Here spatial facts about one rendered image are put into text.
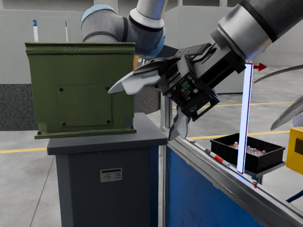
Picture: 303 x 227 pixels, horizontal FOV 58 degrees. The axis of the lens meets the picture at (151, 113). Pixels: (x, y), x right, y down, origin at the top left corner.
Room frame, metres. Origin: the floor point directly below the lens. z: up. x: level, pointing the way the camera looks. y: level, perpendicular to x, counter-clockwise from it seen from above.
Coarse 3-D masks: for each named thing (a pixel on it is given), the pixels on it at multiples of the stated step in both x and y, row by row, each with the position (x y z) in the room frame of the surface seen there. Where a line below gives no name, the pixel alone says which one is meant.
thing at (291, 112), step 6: (294, 102) 1.10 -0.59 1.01; (300, 102) 1.02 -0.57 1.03; (288, 108) 1.09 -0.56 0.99; (294, 108) 1.02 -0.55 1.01; (300, 108) 0.98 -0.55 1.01; (282, 114) 1.08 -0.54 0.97; (288, 114) 1.02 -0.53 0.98; (294, 114) 0.98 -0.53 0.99; (276, 120) 1.07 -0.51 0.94; (282, 120) 1.01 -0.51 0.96; (288, 120) 0.97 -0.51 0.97; (276, 126) 1.00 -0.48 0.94
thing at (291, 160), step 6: (294, 132) 0.53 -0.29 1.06; (300, 132) 0.52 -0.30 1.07; (294, 138) 0.53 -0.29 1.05; (300, 138) 0.51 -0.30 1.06; (288, 144) 0.54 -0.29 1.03; (294, 144) 0.53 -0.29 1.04; (288, 150) 0.54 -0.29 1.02; (288, 156) 0.54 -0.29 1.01; (294, 156) 0.52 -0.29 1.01; (300, 156) 0.51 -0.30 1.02; (288, 162) 0.53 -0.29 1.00; (294, 162) 0.52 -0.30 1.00; (300, 162) 0.51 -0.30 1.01; (294, 168) 0.52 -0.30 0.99; (300, 168) 0.51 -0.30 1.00
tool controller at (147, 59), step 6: (162, 48) 1.29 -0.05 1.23; (168, 48) 1.30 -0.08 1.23; (174, 48) 1.31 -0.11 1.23; (162, 54) 1.29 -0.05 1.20; (168, 54) 1.30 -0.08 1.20; (174, 54) 1.31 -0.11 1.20; (138, 60) 1.51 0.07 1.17; (138, 66) 1.48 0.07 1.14; (162, 78) 1.29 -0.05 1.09; (156, 84) 1.28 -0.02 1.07; (162, 84) 1.29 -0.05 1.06
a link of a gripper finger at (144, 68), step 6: (150, 60) 0.45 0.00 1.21; (156, 60) 0.44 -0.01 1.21; (162, 60) 0.44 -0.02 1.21; (168, 60) 0.44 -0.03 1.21; (174, 60) 0.44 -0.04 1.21; (144, 66) 0.45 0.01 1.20; (150, 66) 0.44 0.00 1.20; (156, 66) 0.44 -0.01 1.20; (162, 66) 0.44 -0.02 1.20; (168, 66) 0.44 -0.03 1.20; (138, 72) 0.44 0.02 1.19; (144, 72) 0.44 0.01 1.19; (162, 72) 0.44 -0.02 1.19
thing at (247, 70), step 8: (248, 64) 0.76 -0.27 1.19; (248, 72) 0.76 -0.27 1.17; (248, 80) 0.76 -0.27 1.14; (248, 88) 0.75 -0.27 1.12; (240, 128) 0.77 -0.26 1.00; (240, 136) 0.77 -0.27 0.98; (240, 144) 0.77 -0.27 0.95; (240, 152) 0.76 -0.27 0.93; (240, 160) 0.76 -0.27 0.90; (240, 168) 0.76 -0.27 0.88
